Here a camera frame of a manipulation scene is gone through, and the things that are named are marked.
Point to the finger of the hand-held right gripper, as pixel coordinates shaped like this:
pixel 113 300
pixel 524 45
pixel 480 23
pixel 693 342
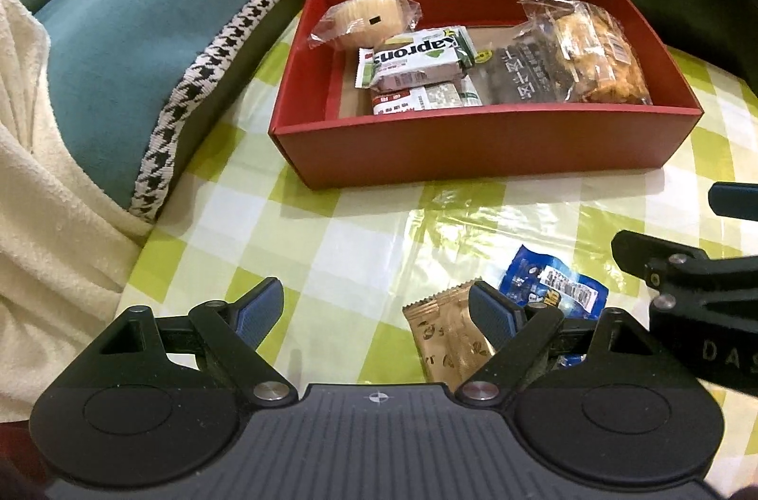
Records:
pixel 651 251
pixel 734 203

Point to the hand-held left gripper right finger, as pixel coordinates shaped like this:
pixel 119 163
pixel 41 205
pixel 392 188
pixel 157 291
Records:
pixel 491 316

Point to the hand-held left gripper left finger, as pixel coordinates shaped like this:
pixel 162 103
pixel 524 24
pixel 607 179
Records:
pixel 260 312

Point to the gold snack packet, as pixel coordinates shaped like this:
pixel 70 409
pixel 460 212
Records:
pixel 444 340

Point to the blue snack packet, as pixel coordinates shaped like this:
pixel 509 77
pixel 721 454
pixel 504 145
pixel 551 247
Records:
pixel 551 281

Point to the red cardboard box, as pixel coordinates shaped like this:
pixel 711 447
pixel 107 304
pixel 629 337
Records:
pixel 474 151

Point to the clear packet of orange cookies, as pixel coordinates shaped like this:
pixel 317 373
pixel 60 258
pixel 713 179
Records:
pixel 604 56

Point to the dark cake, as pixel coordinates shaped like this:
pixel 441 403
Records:
pixel 521 74

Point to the red and white snack packet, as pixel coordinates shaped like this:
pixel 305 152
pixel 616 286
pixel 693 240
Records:
pixel 408 100

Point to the white and green wafer packet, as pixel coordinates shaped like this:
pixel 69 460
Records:
pixel 414 59

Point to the round pastry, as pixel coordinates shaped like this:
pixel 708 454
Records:
pixel 367 17

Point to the cream fleece blanket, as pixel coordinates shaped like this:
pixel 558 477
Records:
pixel 47 210

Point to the teal cushion with houndstooth trim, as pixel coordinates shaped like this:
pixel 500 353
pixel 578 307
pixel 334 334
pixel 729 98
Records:
pixel 148 62

